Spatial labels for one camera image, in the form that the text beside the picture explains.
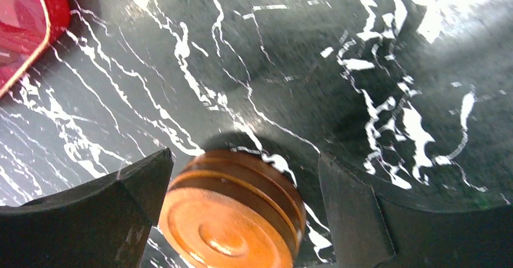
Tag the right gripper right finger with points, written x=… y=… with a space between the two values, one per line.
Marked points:
x=376 y=224

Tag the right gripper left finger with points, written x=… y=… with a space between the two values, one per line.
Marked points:
x=102 y=223

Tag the round brown wooden box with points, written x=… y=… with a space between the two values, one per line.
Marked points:
x=232 y=209

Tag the red rectangular tray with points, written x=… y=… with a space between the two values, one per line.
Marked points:
x=28 y=28

